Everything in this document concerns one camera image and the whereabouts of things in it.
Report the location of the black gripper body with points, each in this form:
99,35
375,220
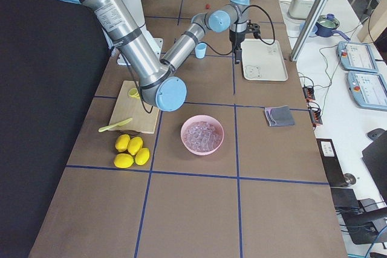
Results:
235,39

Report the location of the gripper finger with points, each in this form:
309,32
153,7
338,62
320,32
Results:
236,53
239,55

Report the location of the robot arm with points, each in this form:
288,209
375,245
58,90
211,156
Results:
123,21

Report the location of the light blue cup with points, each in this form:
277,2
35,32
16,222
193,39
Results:
200,50

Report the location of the ice cubes in bowl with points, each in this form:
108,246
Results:
202,137

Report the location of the cream bear tray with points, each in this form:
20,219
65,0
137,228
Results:
263,61

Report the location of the grey folded cloth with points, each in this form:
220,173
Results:
279,116

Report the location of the blue bowl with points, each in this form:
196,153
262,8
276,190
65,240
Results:
312,32

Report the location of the blue saucepan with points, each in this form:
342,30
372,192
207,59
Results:
328,25

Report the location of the pink bowl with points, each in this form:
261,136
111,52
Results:
205,118

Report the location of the black power strip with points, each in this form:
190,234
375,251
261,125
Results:
313,107

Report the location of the lemon slices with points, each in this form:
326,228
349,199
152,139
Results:
134,93

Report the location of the far teach pendant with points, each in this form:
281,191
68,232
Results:
355,56

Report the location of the teach pendant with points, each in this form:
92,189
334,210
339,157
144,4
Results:
355,56
368,89

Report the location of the wooden cutting board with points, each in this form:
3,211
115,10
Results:
128,107

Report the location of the yellow plastic knife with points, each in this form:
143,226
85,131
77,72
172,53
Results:
121,123

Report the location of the near teach pendant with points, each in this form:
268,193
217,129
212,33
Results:
368,89

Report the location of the whole lemon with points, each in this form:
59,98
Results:
121,143
123,160
134,145
142,156

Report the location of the black box with label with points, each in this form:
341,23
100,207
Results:
330,162

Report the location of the black computer mouse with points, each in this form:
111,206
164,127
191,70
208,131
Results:
375,133

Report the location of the black monitor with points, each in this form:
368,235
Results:
366,223

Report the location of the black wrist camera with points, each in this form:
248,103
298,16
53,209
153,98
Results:
254,29

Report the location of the white post base plate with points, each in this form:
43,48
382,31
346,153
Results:
142,51

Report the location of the aluminium frame post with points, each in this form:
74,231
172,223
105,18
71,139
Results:
311,20

